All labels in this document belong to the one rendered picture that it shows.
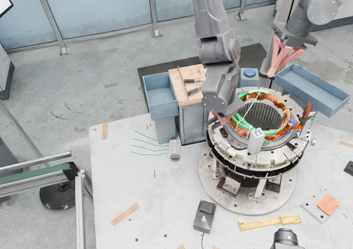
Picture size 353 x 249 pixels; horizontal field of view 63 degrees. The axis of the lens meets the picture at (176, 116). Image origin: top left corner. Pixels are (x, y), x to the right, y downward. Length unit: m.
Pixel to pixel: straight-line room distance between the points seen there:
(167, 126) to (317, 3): 0.75
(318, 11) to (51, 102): 2.47
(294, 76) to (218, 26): 0.70
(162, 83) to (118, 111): 1.35
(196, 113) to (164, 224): 0.43
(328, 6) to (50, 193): 1.99
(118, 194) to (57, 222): 0.99
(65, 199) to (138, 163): 1.01
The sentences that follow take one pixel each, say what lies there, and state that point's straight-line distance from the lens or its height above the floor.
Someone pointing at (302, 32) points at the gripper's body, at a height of 1.43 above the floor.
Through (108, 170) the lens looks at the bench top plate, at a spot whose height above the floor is 0.78.
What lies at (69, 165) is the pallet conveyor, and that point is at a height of 0.75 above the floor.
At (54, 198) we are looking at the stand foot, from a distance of 2.21.
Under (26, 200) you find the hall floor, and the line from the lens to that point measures 2.31.
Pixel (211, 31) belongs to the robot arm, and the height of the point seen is 1.49.
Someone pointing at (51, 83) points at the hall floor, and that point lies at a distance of 3.02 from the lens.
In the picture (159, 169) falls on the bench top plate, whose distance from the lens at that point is 1.22.
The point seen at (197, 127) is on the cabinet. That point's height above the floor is 0.88.
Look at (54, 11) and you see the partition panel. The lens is 3.15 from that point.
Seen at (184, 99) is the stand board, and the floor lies 1.07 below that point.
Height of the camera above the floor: 1.83
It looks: 50 degrees down
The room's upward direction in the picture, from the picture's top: 5 degrees counter-clockwise
